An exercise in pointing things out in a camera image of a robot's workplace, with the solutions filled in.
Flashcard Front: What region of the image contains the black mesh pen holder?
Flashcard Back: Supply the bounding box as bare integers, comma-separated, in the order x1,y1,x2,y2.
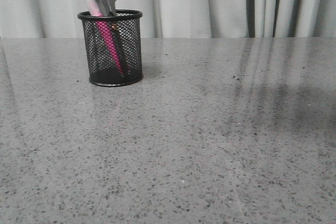
78,9,143,87

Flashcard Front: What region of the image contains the grey curtain backdrop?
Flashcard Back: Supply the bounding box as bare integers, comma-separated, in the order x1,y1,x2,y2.
1,0,335,38

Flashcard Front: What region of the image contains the pink pen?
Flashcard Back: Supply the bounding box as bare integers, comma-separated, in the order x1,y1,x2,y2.
84,0,123,75

